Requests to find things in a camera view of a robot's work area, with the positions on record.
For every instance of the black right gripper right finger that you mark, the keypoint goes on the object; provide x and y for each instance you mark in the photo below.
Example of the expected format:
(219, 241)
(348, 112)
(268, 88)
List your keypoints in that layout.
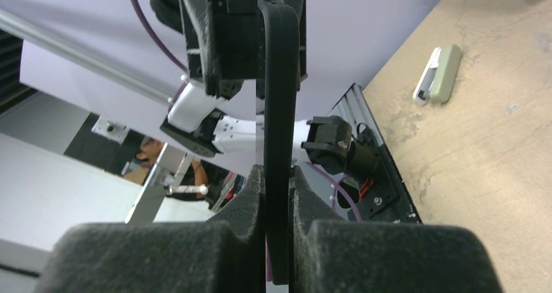
(335, 255)

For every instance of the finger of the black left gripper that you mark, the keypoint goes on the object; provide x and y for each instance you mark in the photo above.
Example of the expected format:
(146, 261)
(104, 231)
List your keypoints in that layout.
(299, 7)

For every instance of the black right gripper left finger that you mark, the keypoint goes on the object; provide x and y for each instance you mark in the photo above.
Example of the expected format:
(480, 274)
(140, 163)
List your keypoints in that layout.
(225, 253)

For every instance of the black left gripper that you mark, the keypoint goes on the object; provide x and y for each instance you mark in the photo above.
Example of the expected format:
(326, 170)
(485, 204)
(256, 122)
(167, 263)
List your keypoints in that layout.
(227, 33)

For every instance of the black phone case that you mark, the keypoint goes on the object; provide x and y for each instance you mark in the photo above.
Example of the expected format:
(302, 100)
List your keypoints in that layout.
(281, 68)

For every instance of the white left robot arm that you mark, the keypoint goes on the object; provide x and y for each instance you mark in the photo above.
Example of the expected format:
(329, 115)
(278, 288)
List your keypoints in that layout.
(209, 126)

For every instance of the person with dark hair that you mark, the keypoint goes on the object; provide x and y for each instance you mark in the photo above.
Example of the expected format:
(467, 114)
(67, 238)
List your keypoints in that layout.
(163, 171)

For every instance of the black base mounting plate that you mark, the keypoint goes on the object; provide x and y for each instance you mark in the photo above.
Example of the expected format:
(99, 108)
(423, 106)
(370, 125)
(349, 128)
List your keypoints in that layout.
(381, 195)

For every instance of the grey white small device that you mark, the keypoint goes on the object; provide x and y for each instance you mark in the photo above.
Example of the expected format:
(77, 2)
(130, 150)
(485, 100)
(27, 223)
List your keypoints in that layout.
(439, 76)

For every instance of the aluminium front rail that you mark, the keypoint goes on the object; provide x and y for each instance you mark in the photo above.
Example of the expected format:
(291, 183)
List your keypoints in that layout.
(77, 53)

